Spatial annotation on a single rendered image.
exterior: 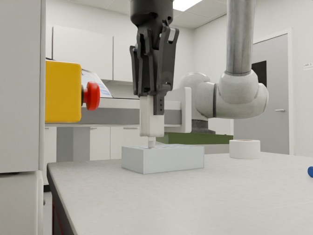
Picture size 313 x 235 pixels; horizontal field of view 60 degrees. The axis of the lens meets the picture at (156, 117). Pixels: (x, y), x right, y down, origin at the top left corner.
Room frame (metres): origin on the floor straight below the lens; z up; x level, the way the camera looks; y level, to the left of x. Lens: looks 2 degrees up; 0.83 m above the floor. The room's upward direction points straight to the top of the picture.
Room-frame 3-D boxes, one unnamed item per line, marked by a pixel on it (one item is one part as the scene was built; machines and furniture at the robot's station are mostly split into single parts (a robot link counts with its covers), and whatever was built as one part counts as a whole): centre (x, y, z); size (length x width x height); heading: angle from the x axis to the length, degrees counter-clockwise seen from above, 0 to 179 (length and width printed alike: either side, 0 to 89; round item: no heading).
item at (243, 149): (0.65, -0.21, 0.78); 0.07 x 0.07 x 0.04
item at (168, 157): (0.49, -0.01, 0.78); 0.12 x 0.08 x 0.04; 121
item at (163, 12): (0.47, 0.01, 1.01); 0.08 x 0.07 x 0.09; 31
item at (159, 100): (0.44, -0.01, 0.88); 0.03 x 0.01 x 0.05; 31
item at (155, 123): (0.46, 0.00, 0.85); 0.03 x 0.01 x 0.07; 121
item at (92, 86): (0.36, 0.09, 0.88); 0.04 x 0.03 x 0.04; 25
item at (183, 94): (0.78, -0.02, 0.87); 0.29 x 0.02 x 0.11; 25
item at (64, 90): (0.35, 0.12, 0.88); 0.07 x 0.05 x 0.07; 25
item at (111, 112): (0.69, 0.17, 0.86); 0.40 x 0.26 x 0.06; 115
